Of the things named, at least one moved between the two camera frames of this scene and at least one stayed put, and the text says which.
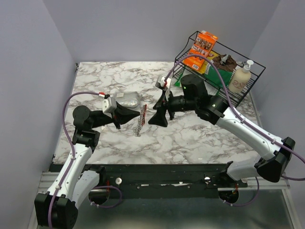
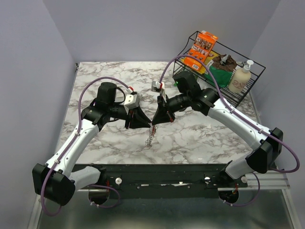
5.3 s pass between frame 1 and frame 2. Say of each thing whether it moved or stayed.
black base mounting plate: stayed
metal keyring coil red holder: moved
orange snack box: stayed
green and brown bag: stayed
